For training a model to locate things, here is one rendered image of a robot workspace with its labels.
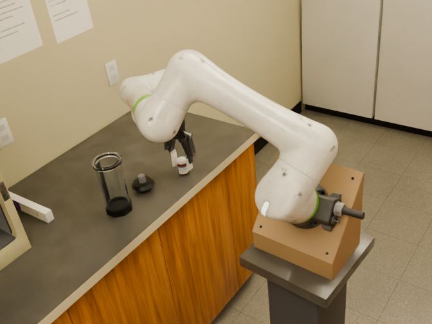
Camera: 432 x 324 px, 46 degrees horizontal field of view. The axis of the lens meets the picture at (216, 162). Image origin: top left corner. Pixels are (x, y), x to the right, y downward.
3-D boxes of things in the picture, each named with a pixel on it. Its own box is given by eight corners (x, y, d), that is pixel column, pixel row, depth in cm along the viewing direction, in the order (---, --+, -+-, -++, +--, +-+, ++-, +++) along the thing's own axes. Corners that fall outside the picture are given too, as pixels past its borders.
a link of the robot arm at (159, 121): (193, 116, 143) (156, 96, 138) (171, 155, 145) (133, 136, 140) (178, 102, 160) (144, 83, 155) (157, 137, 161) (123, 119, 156)
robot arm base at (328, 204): (371, 196, 148) (366, 193, 143) (358, 245, 148) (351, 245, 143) (291, 175, 162) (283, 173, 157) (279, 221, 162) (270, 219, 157)
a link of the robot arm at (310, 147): (349, 138, 132) (176, 36, 138) (315, 191, 135) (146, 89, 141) (345, 137, 145) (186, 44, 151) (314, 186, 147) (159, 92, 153)
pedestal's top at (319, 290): (374, 245, 171) (375, 236, 168) (326, 309, 151) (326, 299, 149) (292, 213, 189) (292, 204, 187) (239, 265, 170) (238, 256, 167)
